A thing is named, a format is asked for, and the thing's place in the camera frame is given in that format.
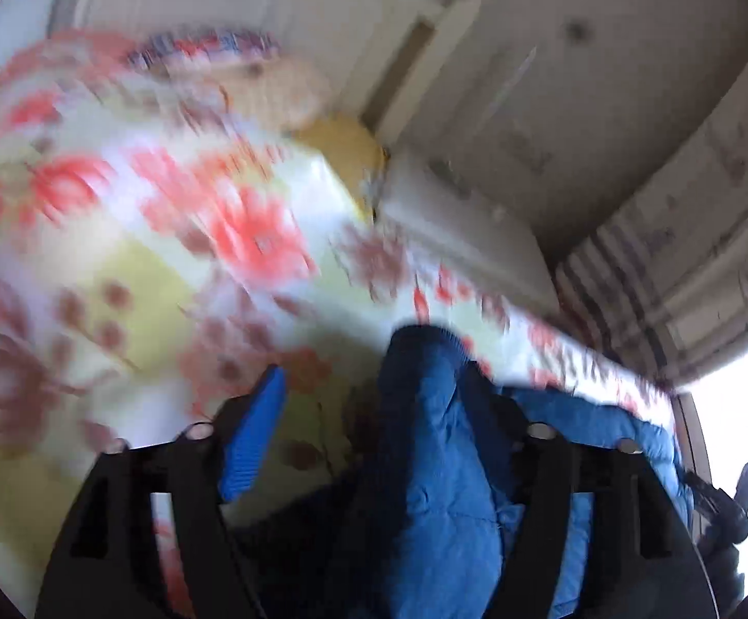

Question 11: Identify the blue puffer jacket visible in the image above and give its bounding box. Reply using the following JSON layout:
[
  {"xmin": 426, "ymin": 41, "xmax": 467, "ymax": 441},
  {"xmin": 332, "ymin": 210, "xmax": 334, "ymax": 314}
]
[{"xmin": 346, "ymin": 325, "xmax": 694, "ymax": 617}]

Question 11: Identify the striped patterned curtain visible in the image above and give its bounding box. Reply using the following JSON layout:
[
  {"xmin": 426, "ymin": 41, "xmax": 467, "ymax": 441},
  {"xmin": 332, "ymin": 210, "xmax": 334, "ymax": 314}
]
[{"xmin": 554, "ymin": 63, "xmax": 748, "ymax": 388}]

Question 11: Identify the peach textured pillow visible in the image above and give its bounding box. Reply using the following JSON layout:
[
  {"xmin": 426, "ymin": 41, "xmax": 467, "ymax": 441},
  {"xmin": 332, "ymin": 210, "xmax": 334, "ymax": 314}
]
[{"xmin": 210, "ymin": 56, "xmax": 335, "ymax": 133}]

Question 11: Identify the colourful patterned pillow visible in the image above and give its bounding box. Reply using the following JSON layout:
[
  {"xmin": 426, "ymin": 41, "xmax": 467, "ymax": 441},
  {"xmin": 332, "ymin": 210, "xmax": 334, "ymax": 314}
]
[{"xmin": 126, "ymin": 27, "xmax": 280, "ymax": 73}]

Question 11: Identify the yellow pillow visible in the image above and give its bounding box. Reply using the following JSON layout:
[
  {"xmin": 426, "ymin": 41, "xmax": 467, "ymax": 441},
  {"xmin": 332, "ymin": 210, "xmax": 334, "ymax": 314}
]
[{"xmin": 294, "ymin": 113, "xmax": 388, "ymax": 218}]

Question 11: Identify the wall socket panel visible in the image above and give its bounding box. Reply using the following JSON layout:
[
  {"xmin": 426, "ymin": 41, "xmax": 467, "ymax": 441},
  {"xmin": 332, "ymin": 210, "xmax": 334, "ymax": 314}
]
[{"xmin": 503, "ymin": 130, "xmax": 553, "ymax": 176}]

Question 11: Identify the slim white desk lamp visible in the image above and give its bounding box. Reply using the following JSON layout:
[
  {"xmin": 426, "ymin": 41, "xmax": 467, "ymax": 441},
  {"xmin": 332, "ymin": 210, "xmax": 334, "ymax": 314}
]
[{"xmin": 431, "ymin": 43, "xmax": 540, "ymax": 194}]

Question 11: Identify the white bedside table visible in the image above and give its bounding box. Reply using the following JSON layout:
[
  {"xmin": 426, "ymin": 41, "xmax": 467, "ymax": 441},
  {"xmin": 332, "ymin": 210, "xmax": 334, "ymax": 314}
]
[{"xmin": 375, "ymin": 150, "xmax": 560, "ymax": 319}]

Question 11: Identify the white wooden headboard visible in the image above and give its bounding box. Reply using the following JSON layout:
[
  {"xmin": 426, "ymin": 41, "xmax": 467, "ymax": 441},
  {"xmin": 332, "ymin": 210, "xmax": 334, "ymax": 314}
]
[{"xmin": 49, "ymin": 0, "xmax": 484, "ymax": 145}]

